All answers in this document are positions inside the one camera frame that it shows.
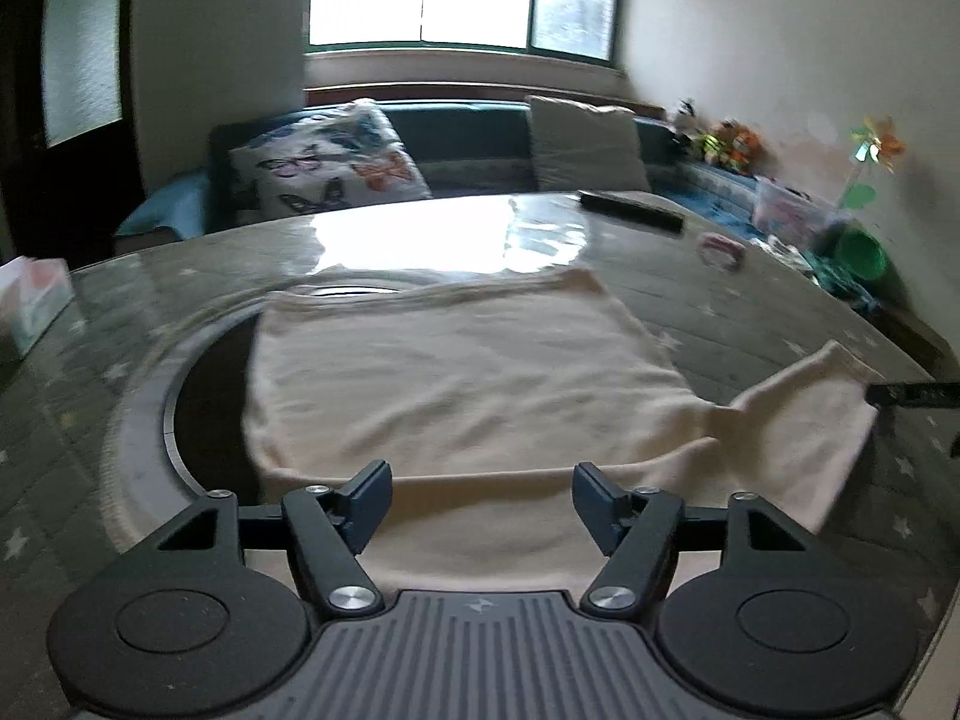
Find butterfly print pillow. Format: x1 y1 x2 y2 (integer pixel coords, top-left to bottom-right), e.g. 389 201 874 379
229 99 434 222

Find tissue box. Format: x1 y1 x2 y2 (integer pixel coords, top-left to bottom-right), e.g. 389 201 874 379
0 256 74 357

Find colourful pinwheel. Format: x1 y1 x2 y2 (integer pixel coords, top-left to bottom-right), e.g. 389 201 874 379
836 116 906 211

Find clear plastic storage box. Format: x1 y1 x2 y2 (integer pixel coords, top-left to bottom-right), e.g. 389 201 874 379
754 176 837 248

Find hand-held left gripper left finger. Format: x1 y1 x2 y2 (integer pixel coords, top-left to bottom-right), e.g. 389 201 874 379
154 460 395 622

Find cream long-sleeved garment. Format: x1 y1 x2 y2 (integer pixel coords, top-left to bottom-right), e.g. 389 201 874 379
244 268 886 593

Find green plastic basin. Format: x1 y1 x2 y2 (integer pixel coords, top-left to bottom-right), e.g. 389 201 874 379
836 229 890 280

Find dark door with frosted glass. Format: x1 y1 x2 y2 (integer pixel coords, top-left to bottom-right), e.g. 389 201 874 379
0 0 143 271

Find plain grey pillow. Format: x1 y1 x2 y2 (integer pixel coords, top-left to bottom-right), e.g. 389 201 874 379
527 95 652 194

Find plush toy with yellow vest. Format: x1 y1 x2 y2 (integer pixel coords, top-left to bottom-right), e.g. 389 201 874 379
701 124 734 166

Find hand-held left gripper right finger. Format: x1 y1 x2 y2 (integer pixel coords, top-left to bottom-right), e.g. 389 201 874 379
571 463 815 622

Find round black induction cooktop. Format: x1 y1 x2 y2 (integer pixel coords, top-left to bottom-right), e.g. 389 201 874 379
163 281 421 500

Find black remote control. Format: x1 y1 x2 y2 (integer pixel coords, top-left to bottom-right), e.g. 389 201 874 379
579 190 685 233

